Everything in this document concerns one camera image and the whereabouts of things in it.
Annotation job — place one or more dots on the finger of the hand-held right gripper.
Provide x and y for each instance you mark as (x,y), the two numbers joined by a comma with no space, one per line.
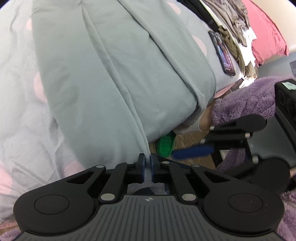
(229,129)
(192,152)

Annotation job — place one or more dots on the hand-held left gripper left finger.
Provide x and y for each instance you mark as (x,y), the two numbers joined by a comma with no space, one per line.
(141,164)

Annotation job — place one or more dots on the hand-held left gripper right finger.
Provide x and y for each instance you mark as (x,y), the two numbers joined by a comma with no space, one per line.
(153,166)

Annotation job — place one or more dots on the pale grey long-sleeve shirt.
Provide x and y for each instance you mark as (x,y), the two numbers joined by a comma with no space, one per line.
(115,81)

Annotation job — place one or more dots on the green slipper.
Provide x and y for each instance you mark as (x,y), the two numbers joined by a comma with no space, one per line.
(164,144)

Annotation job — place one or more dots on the person's foot in white sock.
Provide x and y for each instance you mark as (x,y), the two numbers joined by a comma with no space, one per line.
(192,126)

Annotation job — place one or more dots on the purple fleece robe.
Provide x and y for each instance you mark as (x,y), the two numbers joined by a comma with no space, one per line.
(242,102)

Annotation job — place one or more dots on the brown striped cloth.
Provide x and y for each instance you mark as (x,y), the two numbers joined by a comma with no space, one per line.
(251,69)

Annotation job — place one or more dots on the smartphone with lit screen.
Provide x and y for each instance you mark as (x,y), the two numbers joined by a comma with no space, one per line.
(223,55)

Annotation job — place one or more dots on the white garment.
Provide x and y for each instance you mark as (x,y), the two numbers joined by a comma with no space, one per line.
(245,49)

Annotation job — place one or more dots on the dark pink pillow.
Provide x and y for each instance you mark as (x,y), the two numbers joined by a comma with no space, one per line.
(266,34)

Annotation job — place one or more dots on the taupe garment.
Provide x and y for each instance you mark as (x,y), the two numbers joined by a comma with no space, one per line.
(226,14)

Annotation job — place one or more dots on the grey pink-dotted bedsheet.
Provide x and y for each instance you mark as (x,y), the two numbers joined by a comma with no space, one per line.
(18,115)

